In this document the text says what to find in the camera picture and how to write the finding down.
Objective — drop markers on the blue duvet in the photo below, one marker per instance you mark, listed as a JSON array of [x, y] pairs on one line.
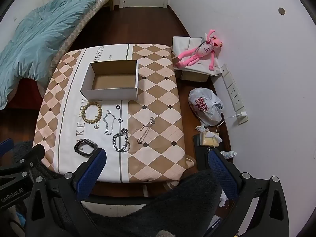
[[37, 42]]

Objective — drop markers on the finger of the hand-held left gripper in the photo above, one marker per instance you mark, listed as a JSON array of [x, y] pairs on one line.
[[6, 145], [29, 158]]

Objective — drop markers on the white wall socket strip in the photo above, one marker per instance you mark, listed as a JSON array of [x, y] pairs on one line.
[[233, 91]]

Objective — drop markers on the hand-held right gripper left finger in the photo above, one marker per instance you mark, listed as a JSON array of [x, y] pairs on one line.
[[91, 175]]

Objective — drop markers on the bed with patterned mattress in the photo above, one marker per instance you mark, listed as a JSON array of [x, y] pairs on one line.
[[79, 27]]

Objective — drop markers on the black smart band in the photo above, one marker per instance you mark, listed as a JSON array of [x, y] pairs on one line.
[[91, 145]]

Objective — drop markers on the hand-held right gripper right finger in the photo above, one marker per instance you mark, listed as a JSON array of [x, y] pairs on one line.
[[222, 175]]

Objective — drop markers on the red bed base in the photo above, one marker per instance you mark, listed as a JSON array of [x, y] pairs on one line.
[[24, 91]]

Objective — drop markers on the crumpled white tissue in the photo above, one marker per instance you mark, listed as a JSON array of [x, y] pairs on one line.
[[223, 200], [201, 128]]

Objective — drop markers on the white plastic bag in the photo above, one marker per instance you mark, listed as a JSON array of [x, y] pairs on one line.
[[205, 108]]

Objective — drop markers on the brown cardboard box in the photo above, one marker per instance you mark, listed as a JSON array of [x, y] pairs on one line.
[[195, 76]]

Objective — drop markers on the pink plush toy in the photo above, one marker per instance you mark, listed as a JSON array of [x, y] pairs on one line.
[[190, 56]]

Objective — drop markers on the small clear bottle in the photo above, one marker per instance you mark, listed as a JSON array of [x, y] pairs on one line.
[[229, 154]]

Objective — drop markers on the tissue box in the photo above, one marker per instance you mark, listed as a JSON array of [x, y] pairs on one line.
[[208, 140]]

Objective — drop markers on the white charger plug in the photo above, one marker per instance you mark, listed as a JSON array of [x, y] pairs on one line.
[[242, 114]]

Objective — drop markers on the checkered tablecloth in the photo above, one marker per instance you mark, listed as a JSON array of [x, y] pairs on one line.
[[158, 91]]

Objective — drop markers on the black box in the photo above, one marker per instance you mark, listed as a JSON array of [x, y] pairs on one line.
[[197, 150]]

